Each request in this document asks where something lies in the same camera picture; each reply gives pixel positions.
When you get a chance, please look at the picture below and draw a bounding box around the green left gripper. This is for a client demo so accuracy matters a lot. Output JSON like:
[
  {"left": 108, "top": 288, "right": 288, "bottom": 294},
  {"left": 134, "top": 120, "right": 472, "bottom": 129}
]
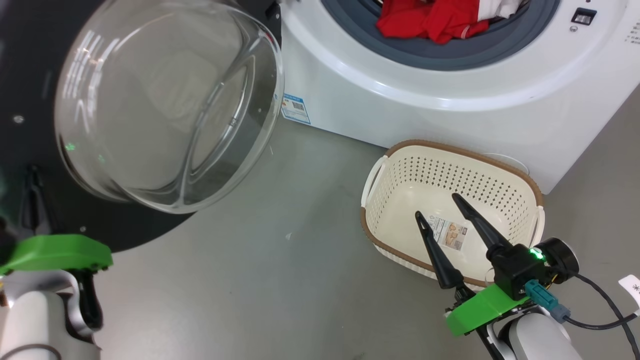
[{"left": 0, "top": 167, "right": 114, "bottom": 276}]

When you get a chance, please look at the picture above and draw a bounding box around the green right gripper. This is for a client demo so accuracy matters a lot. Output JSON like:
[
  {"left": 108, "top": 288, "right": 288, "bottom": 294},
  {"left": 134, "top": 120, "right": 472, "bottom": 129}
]
[{"left": 414, "top": 192, "right": 531, "bottom": 337}]

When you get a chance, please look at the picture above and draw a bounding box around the black round glass washer door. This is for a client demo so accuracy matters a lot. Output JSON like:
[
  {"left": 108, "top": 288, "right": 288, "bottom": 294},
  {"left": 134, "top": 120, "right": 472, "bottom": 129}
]
[{"left": 0, "top": 0, "right": 285, "bottom": 253}]

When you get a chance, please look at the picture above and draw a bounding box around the red and white garment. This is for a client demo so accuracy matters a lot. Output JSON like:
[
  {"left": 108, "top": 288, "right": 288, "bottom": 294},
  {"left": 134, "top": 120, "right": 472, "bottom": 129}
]
[{"left": 376, "top": 0, "right": 526, "bottom": 45}]

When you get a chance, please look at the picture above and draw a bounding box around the cream laundry basket brown rim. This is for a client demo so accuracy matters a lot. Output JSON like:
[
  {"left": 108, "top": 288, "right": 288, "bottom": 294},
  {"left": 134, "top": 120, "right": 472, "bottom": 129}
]
[{"left": 360, "top": 139, "right": 546, "bottom": 291}]

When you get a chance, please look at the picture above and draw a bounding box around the white front-load washing machine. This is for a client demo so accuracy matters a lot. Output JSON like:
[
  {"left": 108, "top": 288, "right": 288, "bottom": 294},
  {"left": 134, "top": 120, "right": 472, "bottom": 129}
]
[{"left": 277, "top": 0, "right": 640, "bottom": 195}]

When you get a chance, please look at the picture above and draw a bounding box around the product label sticker with barcode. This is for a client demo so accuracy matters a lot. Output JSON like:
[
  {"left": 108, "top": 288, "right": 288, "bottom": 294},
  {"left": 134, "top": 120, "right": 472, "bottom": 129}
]
[{"left": 427, "top": 215, "right": 468, "bottom": 251}]

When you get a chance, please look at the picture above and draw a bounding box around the blue energy label sticker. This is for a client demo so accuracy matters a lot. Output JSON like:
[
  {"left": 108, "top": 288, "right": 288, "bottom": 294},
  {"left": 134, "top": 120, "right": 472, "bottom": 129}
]
[{"left": 281, "top": 93, "right": 311, "bottom": 125}]

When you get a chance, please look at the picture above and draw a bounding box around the black cable with teal plug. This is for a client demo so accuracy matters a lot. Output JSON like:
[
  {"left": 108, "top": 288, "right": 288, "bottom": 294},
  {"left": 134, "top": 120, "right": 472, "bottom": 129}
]
[{"left": 524, "top": 272, "right": 640, "bottom": 360}]

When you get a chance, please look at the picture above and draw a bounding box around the thin black cable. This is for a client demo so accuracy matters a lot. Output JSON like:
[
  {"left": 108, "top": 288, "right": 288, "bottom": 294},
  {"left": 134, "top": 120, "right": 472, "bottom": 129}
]
[{"left": 474, "top": 325, "right": 497, "bottom": 360}]

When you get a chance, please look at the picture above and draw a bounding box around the white cable tag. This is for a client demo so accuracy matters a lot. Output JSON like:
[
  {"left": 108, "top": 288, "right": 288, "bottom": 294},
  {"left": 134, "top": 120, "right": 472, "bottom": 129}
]
[{"left": 618, "top": 274, "right": 640, "bottom": 317}]

